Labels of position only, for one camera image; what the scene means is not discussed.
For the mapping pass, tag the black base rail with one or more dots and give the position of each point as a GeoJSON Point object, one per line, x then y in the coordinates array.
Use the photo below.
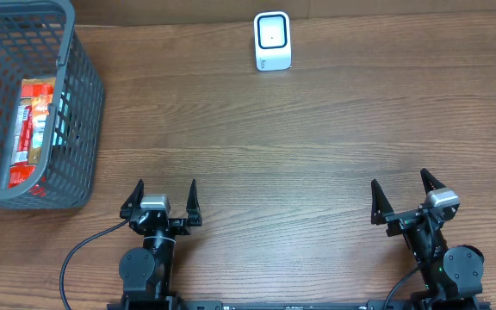
{"type": "Point", "coordinates": [218, 305]}

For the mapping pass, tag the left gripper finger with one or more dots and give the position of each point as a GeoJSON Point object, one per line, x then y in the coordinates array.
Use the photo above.
{"type": "Point", "coordinates": [133, 201]}
{"type": "Point", "coordinates": [193, 206]}

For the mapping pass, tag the white barcode scanner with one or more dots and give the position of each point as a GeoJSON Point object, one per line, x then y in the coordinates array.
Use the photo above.
{"type": "Point", "coordinates": [272, 41]}

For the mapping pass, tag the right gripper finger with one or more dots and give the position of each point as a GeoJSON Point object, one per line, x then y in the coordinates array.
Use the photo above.
{"type": "Point", "coordinates": [430, 183]}
{"type": "Point", "coordinates": [381, 208]}

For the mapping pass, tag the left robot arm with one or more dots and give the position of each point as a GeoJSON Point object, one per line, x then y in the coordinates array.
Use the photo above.
{"type": "Point", "coordinates": [146, 271]}

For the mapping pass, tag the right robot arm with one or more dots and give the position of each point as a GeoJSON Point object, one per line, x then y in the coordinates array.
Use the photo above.
{"type": "Point", "coordinates": [452, 275]}

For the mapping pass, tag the grey plastic mesh basket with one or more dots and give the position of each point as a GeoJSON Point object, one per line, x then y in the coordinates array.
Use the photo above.
{"type": "Point", "coordinates": [38, 40]}

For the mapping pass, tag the teal wet wipes pack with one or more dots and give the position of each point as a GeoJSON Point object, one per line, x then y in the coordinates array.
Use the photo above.
{"type": "Point", "coordinates": [63, 116]}

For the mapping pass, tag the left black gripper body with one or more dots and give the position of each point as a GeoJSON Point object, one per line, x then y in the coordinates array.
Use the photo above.
{"type": "Point", "coordinates": [179, 220]}

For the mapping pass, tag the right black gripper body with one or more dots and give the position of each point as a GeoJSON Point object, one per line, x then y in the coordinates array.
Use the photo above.
{"type": "Point", "coordinates": [405, 221]}

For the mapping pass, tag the red snack packet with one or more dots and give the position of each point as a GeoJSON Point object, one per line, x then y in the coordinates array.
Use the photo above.
{"type": "Point", "coordinates": [20, 170]}

